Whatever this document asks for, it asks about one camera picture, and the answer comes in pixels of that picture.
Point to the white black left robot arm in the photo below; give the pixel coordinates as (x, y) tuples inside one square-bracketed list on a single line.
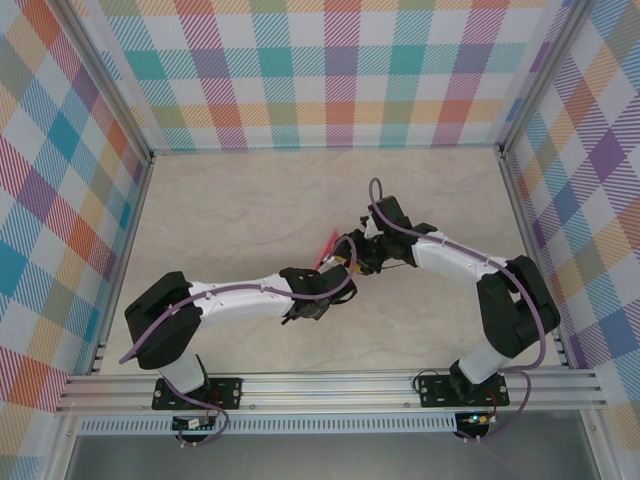
[(240, 302)]

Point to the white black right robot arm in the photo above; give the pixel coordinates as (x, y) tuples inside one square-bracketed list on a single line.
[(450, 257)]

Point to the white plastic clip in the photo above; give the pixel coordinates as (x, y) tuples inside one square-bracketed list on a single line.
[(370, 226)]

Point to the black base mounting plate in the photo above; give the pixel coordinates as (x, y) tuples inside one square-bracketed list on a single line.
[(227, 392), (430, 395)]

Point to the grey metal panel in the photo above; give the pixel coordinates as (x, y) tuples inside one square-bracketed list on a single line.
[(325, 457)]

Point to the small circuit board with LEDs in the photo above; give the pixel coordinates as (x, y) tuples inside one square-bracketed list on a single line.
[(477, 419)]

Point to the aluminium mounting rail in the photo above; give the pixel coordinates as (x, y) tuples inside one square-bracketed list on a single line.
[(325, 390)]

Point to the aluminium frame side rail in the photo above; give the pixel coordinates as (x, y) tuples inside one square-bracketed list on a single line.
[(125, 250), (531, 250)]

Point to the aluminium frame post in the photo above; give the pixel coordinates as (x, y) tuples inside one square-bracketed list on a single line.
[(112, 80), (544, 75)]

